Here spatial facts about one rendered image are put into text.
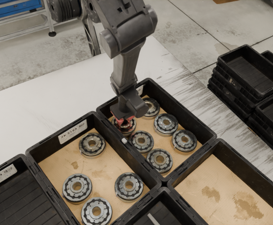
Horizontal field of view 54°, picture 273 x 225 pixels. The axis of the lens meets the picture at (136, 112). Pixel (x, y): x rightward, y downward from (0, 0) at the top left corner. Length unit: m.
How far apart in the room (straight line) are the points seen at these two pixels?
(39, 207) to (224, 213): 0.65
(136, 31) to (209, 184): 0.72
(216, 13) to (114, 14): 3.09
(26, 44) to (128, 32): 2.46
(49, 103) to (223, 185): 0.90
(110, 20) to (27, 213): 0.74
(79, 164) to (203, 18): 2.67
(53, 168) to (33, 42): 2.02
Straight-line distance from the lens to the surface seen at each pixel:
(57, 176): 1.05
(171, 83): 1.51
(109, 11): 0.49
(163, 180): 0.93
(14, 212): 1.04
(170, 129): 1.12
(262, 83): 2.04
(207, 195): 1.06
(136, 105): 0.87
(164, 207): 1.00
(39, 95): 1.45
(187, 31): 3.13
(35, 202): 1.03
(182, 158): 1.09
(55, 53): 2.75
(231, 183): 1.11
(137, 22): 0.51
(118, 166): 1.04
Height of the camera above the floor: 1.77
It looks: 53 degrees down
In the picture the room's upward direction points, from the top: 7 degrees clockwise
